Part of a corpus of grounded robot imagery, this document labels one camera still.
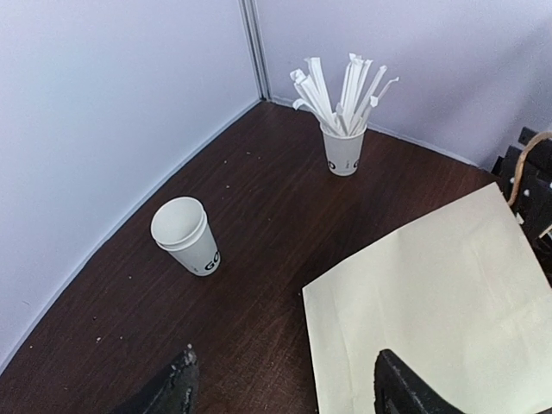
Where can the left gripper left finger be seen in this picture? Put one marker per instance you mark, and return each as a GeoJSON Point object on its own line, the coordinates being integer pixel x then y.
{"type": "Point", "coordinates": [174, 389]}

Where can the white wrapped stirrers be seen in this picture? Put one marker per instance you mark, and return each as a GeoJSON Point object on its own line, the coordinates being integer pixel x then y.
{"type": "Point", "coordinates": [349, 115]}

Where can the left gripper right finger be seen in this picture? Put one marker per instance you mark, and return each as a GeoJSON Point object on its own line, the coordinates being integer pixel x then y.
{"type": "Point", "coordinates": [398, 389]}

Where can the right aluminium frame post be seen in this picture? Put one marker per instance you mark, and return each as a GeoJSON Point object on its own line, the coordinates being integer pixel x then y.
{"type": "Point", "coordinates": [249, 15]}

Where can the cup holding stirrers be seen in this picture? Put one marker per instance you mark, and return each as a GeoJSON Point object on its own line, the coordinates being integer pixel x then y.
{"type": "Point", "coordinates": [343, 153]}

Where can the white paper bag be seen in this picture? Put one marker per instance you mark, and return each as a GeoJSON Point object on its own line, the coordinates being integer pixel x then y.
{"type": "Point", "coordinates": [457, 294]}

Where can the white paper cup stack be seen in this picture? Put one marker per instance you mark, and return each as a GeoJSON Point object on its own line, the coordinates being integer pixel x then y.
{"type": "Point", "coordinates": [181, 228]}

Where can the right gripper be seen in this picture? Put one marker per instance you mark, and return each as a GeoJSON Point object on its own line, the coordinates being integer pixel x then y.
{"type": "Point", "coordinates": [527, 170]}

